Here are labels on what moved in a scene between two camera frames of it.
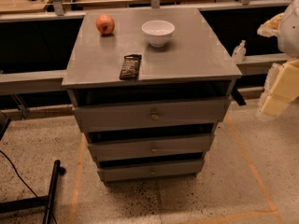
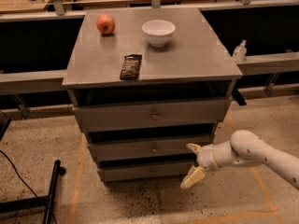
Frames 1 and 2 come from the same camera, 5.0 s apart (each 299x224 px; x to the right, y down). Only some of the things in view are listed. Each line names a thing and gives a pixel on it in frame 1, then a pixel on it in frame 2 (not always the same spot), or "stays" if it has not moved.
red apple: x=105 y=23 stays
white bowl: x=158 y=32 stays
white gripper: x=290 y=32 to x=206 y=158
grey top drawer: x=122 y=116 stays
